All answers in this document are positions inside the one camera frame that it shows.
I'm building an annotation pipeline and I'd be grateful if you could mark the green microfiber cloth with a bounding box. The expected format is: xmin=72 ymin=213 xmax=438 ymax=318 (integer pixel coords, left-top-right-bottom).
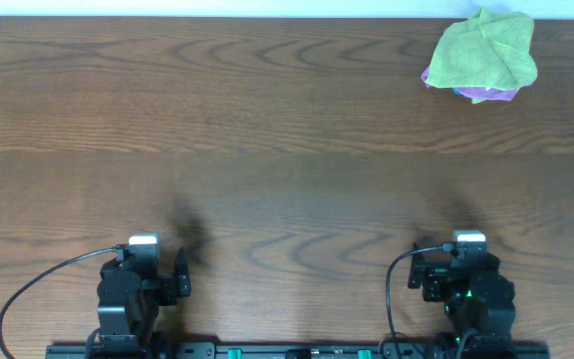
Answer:
xmin=428 ymin=8 xmax=538 ymax=90

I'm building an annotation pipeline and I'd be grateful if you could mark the black cable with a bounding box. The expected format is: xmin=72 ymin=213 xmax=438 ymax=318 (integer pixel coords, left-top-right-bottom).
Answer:
xmin=0 ymin=244 xmax=125 ymax=359
xmin=379 ymin=242 xmax=456 ymax=356

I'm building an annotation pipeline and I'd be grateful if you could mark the purple microfiber cloth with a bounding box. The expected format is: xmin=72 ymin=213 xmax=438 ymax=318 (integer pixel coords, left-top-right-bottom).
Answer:
xmin=421 ymin=66 xmax=520 ymax=104

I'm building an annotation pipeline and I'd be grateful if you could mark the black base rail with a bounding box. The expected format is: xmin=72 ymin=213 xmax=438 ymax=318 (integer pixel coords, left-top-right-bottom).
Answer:
xmin=45 ymin=342 xmax=551 ymax=359

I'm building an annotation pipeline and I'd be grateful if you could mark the right black cable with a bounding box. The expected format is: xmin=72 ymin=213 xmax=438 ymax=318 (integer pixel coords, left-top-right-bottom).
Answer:
xmin=379 ymin=242 xmax=456 ymax=356

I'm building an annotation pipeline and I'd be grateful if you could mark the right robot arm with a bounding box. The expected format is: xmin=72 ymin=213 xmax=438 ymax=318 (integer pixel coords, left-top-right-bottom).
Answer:
xmin=408 ymin=241 xmax=516 ymax=352

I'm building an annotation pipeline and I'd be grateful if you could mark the left black cable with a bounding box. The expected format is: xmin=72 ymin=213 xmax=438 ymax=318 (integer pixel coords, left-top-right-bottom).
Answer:
xmin=0 ymin=244 xmax=125 ymax=359

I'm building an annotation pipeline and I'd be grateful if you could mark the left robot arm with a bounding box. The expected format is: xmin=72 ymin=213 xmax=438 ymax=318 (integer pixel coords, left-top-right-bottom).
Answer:
xmin=85 ymin=244 xmax=191 ymax=358

